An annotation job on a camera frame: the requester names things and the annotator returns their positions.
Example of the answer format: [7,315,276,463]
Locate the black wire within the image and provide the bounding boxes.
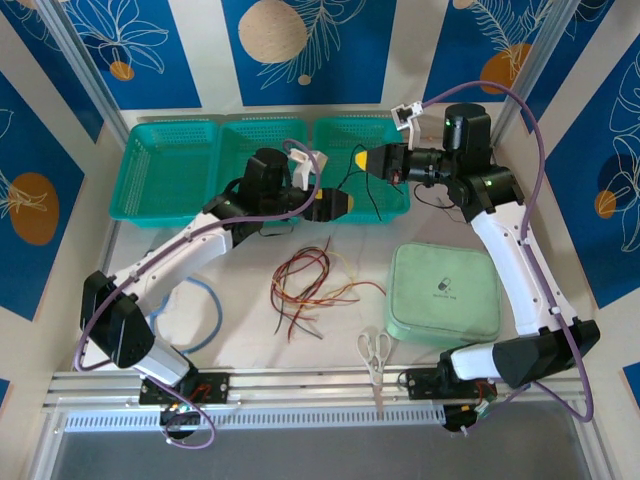
[343,144,407,222]

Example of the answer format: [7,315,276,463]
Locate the yellow wire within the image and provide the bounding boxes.
[279,252,362,307]

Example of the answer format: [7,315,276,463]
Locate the dark brown wire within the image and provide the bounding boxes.
[274,237,332,342]

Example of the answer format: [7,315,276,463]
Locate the teal plastic basket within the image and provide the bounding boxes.
[109,119,224,230]
[217,119,311,226]
[310,117,412,225]

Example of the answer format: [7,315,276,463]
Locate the green medicine pouch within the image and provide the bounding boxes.
[384,242,503,346]

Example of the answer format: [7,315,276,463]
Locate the white scissors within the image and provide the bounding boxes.
[356,328,394,387]

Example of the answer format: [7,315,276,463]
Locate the black base connector block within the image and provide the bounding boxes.
[158,402,202,442]
[442,403,484,435]

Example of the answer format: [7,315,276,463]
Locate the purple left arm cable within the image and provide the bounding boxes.
[73,139,321,449]

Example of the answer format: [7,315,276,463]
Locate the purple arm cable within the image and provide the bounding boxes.
[422,80,596,436]
[73,139,321,449]

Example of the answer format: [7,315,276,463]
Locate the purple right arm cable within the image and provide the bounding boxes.
[422,80,596,436]

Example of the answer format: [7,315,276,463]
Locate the aluminium frame post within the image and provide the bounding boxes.
[489,0,574,149]
[34,0,132,146]

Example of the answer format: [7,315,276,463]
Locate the blue cable loop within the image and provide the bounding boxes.
[149,277,224,354]

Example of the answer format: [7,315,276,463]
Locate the aluminium rail frame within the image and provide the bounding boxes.
[42,368,599,415]

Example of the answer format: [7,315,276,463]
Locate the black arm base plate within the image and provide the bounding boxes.
[405,368,496,401]
[138,372,231,405]

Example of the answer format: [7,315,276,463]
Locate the white slotted cable duct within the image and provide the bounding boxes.
[63,405,447,434]

